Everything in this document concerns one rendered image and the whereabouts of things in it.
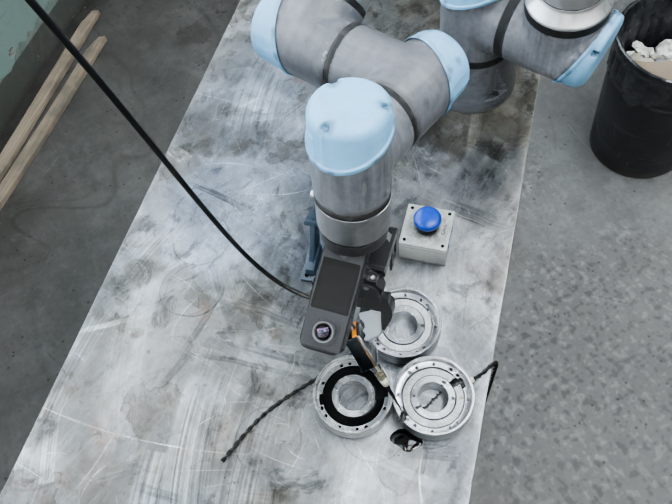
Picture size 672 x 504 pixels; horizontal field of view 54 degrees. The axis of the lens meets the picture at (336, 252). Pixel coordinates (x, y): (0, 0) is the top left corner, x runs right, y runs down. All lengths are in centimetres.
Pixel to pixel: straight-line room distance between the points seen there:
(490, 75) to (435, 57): 50
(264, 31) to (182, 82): 179
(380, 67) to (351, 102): 8
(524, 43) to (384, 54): 42
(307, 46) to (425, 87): 13
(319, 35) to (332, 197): 17
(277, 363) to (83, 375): 28
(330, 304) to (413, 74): 24
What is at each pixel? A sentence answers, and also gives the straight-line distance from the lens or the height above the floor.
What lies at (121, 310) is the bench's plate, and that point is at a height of 80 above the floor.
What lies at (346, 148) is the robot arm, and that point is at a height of 125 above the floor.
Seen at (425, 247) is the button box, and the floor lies 84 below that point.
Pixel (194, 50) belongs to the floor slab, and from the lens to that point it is 258.
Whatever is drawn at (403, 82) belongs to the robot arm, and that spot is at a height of 124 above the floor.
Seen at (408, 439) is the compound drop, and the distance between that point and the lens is 89.
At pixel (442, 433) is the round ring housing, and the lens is 86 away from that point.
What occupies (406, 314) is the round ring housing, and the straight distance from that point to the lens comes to 93.
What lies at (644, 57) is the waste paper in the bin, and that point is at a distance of 204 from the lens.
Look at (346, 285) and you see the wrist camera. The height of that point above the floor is 108.
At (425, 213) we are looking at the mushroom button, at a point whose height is 87.
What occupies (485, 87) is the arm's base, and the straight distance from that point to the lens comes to 114.
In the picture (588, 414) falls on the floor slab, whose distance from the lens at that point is 179.
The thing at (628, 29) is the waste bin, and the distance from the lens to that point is 204.
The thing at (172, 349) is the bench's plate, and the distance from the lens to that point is 99.
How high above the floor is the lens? 167
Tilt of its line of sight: 60 degrees down
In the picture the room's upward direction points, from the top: 11 degrees counter-clockwise
